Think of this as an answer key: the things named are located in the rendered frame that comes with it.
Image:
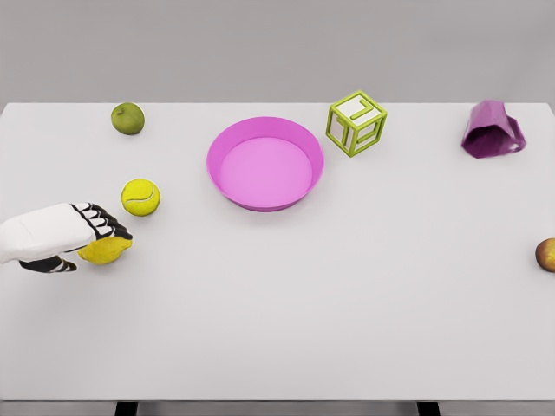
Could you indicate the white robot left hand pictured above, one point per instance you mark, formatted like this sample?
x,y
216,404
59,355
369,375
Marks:
x,y
56,227

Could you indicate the yellow lemon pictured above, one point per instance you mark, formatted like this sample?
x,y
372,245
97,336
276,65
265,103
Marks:
x,y
104,250

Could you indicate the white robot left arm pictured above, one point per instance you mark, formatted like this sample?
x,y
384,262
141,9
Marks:
x,y
8,242

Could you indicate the pink plate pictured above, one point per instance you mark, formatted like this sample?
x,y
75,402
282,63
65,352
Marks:
x,y
265,164

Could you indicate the yellow tennis ball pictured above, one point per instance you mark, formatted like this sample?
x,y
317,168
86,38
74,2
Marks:
x,y
140,197

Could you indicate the green apple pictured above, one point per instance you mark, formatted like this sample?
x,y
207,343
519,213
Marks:
x,y
127,118

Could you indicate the green and white letter cube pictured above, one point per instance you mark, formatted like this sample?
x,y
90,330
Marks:
x,y
356,123

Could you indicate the purple mug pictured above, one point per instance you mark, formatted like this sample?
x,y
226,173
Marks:
x,y
492,130

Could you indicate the brownish yellow fruit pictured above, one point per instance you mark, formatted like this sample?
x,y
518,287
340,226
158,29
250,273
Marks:
x,y
547,255

